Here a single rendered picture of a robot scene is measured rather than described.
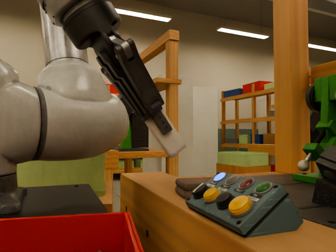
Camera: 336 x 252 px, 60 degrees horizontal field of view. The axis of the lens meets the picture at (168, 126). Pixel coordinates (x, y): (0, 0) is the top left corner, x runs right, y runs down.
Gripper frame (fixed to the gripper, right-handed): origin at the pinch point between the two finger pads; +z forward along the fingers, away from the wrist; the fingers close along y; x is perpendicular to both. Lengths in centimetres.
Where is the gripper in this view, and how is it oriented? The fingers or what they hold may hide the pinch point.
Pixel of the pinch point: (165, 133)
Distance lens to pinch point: 43.4
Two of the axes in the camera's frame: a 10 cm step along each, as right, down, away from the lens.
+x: 7.6, -5.7, 3.1
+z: 5.4, 8.2, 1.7
